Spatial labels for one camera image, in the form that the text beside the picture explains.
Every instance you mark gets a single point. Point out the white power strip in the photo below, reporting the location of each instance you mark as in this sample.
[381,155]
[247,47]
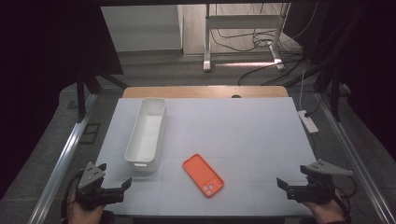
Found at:
[308,122]

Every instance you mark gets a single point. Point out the white desk frame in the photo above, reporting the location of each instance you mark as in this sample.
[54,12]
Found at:
[243,21]

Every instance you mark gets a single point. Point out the black curtain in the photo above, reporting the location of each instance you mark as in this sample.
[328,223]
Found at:
[40,62]
[367,62]

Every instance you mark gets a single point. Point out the aluminium rail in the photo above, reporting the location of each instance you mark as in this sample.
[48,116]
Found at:
[63,155]
[355,158]

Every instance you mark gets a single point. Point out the orange phone case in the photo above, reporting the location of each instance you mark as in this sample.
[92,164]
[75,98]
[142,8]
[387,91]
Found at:
[200,174]

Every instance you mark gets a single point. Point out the white plastic storage bin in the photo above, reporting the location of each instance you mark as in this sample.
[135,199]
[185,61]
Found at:
[146,137]

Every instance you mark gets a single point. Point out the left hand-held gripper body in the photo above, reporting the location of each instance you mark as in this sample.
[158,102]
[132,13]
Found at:
[90,179]

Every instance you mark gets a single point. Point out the black metal stand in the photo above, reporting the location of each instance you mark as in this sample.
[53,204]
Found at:
[81,99]
[335,99]

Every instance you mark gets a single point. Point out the white table mat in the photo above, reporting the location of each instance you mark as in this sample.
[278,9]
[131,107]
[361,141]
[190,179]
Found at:
[233,133]

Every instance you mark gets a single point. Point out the white cabinet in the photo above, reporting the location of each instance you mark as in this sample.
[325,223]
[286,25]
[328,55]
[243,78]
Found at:
[143,28]

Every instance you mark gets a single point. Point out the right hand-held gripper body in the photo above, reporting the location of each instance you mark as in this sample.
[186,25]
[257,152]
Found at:
[317,189]

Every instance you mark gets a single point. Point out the wooden table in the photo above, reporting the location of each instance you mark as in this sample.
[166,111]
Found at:
[193,92]

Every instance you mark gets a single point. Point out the person's right hand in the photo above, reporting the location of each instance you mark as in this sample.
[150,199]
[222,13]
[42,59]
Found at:
[328,213]

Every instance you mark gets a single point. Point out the person's left hand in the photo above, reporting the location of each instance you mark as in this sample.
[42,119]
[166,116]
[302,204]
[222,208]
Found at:
[82,216]

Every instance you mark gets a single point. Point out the small black floor frame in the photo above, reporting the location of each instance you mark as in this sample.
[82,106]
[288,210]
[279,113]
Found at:
[90,133]

